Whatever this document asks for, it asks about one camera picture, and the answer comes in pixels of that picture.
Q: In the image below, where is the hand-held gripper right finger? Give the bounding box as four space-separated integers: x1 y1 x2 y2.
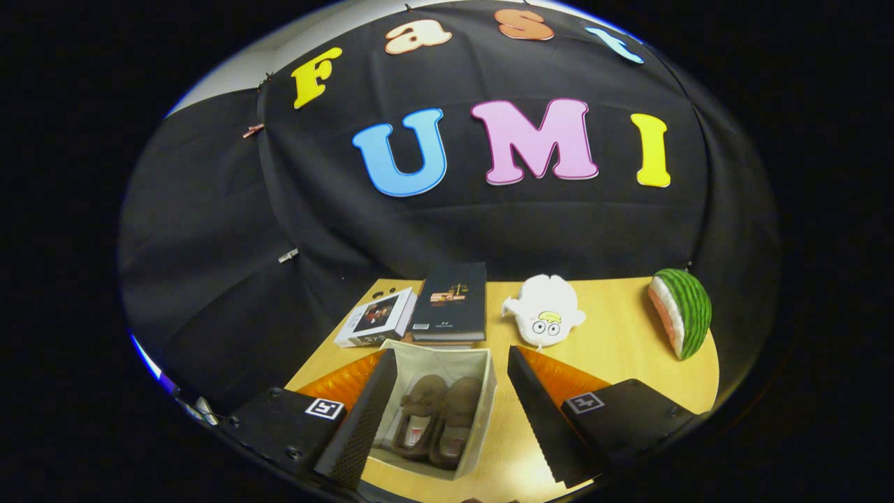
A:
506 345 703 490

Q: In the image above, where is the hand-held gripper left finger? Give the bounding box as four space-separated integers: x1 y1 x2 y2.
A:
227 348 399 491

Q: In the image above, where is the brown fuzzy shoe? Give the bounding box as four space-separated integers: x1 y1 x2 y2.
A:
427 377 483 471
390 374 450 461

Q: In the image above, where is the grey fabric storage box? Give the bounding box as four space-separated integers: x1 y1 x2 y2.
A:
366 339 499 482

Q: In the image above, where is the white picture-cover book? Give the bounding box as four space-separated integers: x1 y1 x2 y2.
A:
333 286 418 349

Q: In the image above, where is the white plush toy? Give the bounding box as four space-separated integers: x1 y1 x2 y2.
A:
501 274 587 349

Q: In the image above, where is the dark hardcover book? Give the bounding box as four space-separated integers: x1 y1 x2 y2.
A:
410 262 488 342

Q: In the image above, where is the watermelon slice plush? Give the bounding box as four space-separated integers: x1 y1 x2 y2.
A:
647 268 714 362

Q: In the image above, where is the computer monitor screen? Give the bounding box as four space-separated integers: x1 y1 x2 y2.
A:
129 331 177 396

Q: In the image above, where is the black backdrop cloth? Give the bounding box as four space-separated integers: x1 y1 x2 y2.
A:
117 0 780 420

